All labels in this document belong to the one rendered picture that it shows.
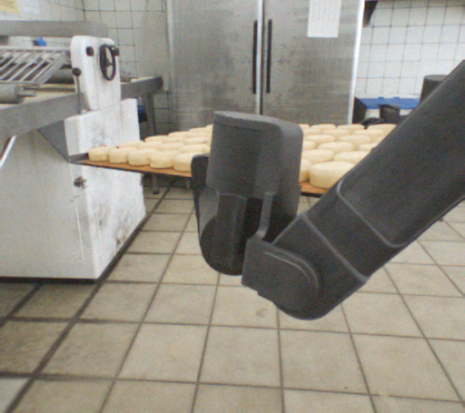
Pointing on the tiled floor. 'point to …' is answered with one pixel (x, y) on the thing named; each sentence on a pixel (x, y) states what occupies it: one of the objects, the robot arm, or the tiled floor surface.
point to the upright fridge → (262, 34)
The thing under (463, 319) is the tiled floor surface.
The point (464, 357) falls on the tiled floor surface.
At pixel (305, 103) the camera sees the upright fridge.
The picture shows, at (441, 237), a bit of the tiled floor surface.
